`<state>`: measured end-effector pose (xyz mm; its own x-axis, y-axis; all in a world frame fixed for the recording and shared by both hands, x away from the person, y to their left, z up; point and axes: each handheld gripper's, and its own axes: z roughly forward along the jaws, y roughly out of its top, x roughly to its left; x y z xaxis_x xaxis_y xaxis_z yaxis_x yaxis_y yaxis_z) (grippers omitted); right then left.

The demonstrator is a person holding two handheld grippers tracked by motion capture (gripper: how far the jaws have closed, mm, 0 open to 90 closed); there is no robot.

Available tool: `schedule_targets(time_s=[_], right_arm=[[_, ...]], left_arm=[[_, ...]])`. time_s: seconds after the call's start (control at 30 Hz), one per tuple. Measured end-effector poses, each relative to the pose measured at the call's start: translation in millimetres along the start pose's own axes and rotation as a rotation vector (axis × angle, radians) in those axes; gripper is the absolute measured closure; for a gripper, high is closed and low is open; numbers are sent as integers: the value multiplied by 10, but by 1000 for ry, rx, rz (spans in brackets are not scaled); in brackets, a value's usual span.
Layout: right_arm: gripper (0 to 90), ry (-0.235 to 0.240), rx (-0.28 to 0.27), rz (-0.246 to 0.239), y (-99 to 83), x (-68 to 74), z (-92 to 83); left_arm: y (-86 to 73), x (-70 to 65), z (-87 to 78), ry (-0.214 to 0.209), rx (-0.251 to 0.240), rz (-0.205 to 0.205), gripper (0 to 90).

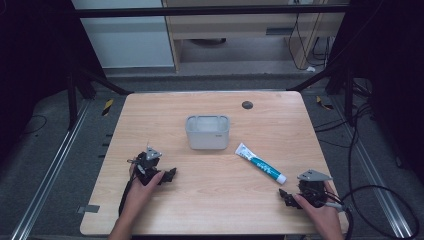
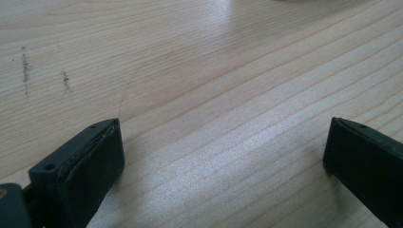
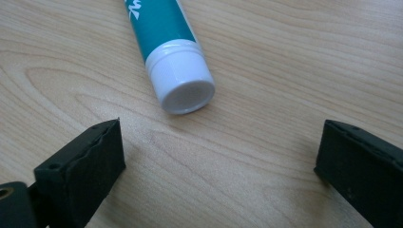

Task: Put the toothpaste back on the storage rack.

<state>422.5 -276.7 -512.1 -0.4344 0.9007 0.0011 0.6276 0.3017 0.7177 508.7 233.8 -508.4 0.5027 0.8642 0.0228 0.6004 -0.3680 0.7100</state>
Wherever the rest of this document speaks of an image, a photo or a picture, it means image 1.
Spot grey-white plastic container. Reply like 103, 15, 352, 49
184, 114, 231, 151

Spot black floor cable bundle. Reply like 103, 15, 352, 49
312, 79, 375, 150

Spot white and teal toothpaste tube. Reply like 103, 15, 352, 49
234, 142, 288, 186

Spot thin black floor cable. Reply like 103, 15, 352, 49
19, 114, 48, 137

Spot aluminium floor rail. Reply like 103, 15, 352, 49
329, 95, 415, 240
9, 99, 92, 240

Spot person's right hand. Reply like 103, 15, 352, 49
292, 180, 345, 232

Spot black looped floor cable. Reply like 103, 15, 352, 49
340, 96, 422, 240

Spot black hanging cables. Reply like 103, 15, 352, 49
287, 12, 332, 72

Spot right gripper cable with grey plug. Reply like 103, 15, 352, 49
324, 199, 355, 240

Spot yellow and black tape strip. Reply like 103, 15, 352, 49
315, 95, 335, 112
101, 97, 115, 117

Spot person's left hand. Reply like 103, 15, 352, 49
125, 164, 166, 215

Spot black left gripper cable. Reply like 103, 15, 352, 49
117, 179, 135, 218

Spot white cabinet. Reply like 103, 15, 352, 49
71, 0, 176, 70

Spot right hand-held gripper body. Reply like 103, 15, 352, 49
296, 168, 334, 209

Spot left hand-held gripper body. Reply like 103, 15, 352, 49
126, 145, 165, 187

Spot black curtain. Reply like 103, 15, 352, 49
0, 0, 108, 161
328, 0, 424, 188

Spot black metal stand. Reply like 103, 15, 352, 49
65, 63, 135, 132
285, 61, 356, 127

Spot light wooden desk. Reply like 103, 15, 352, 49
161, 0, 352, 73

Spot grey tape piece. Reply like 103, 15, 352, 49
76, 204, 101, 215

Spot black horizontal frame bar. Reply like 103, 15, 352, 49
65, 4, 352, 19

